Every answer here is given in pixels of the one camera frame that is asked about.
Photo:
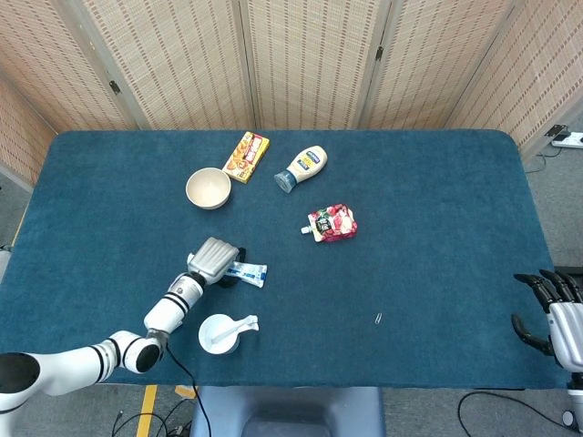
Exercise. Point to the metal paper clip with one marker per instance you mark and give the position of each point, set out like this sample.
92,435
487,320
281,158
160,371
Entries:
378,318

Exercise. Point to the white power strip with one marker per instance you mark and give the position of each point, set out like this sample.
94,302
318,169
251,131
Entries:
569,139

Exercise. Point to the red spout pouch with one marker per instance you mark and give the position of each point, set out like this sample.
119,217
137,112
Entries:
332,223

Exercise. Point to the blue table cloth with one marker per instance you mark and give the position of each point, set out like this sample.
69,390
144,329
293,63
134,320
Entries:
410,273

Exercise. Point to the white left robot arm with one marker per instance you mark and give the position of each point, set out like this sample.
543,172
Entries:
173,305

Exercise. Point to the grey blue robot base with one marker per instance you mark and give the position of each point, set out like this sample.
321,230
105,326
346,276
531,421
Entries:
287,412

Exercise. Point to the mayonnaise squeeze bottle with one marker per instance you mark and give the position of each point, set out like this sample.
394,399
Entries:
304,166

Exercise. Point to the white toothbrush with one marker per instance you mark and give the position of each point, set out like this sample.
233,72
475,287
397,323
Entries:
232,328

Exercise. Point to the yellow food box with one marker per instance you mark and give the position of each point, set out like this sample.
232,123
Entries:
246,157

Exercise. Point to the brass screen hinge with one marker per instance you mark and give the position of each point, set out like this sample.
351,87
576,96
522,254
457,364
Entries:
114,86
379,53

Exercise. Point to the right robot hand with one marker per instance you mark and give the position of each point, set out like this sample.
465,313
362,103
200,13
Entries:
562,318

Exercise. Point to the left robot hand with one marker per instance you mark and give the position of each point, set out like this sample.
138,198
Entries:
214,261

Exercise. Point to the woven folding screen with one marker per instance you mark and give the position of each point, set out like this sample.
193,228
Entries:
296,59

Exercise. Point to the blue white toothpaste tube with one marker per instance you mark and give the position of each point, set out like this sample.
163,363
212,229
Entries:
248,272

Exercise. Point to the beige bowl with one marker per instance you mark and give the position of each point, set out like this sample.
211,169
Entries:
208,187

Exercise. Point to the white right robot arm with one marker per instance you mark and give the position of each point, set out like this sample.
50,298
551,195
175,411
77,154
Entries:
575,400

